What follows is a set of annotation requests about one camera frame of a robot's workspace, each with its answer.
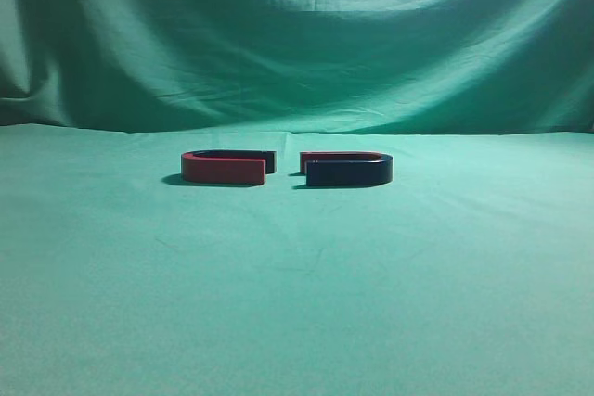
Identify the blue-red horseshoe magnet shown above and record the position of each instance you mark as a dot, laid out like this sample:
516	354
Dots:
346	168

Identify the left red-blue horseshoe magnet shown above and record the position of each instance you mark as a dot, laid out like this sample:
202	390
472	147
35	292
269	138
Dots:
228	166

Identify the green cloth backdrop and cover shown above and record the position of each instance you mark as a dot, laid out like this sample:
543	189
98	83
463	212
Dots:
470	273

